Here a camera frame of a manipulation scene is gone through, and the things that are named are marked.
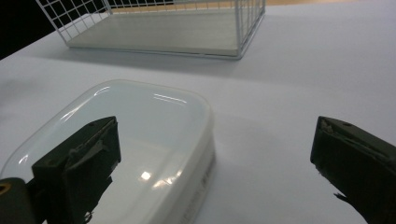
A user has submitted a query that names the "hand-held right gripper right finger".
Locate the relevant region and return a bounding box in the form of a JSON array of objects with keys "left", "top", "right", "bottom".
[{"left": 309, "top": 116, "right": 396, "bottom": 224}]

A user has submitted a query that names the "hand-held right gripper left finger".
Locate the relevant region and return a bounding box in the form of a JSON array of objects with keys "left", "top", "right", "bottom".
[{"left": 31, "top": 116, "right": 122, "bottom": 224}]

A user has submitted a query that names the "white plastic lidded container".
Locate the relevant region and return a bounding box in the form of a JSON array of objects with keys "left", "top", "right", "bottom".
[{"left": 0, "top": 78, "right": 217, "bottom": 224}]

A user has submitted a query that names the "white wire basket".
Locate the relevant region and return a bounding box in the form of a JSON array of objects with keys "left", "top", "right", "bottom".
[{"left": 35, "top": 0, "right": 267, "bottom": 61}]

